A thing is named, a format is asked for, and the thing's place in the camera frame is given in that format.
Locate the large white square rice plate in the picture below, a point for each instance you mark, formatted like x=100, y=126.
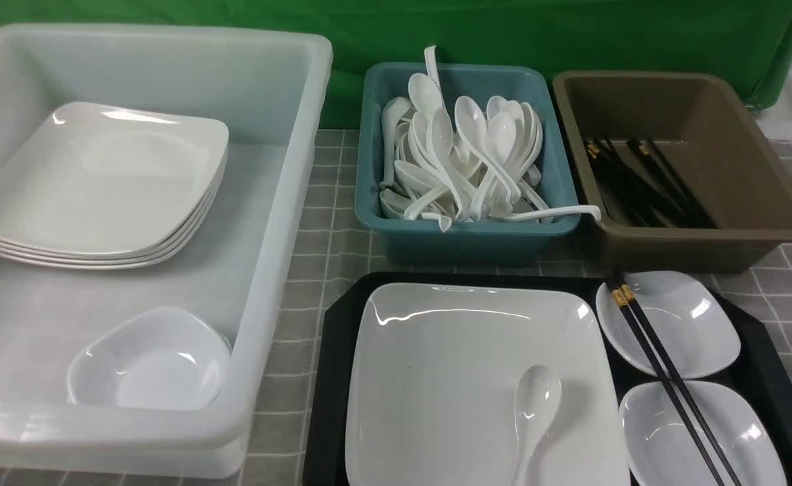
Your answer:
x=432, y=388

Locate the white soup spoon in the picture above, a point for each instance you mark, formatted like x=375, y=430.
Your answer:
x=537, y=398

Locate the small white dish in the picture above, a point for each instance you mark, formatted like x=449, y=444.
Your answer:
x=660, y=449
x=695, y=331

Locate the top stacked white plate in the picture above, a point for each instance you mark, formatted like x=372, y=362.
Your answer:
x=104, y=181

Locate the teal plastic bin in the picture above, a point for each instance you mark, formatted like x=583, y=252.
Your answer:
x=472, y=244

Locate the pile of white spoons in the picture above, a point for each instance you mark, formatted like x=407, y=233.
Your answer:
x=459, y=165

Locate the white spoon overhanging bin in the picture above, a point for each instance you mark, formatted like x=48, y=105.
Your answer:
x=591, y=210

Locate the small white bowl in tub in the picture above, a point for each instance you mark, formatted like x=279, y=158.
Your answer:
x=165, y=359

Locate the black chopsticks in bin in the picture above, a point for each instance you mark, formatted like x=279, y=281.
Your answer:
x=661, y=199

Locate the large white plastic tub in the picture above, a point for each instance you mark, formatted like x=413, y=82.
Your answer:
x=269, y=88

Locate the brown plastic bin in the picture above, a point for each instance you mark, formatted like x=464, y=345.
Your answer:
x=710, y=138

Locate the grey checked tablecloth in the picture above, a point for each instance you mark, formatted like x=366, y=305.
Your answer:
x=44, y=315

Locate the green backdrop cloth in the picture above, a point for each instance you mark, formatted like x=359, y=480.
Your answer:
x=746, y=43

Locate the white spoon upright handle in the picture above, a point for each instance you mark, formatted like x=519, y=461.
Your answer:
x=431, y=68

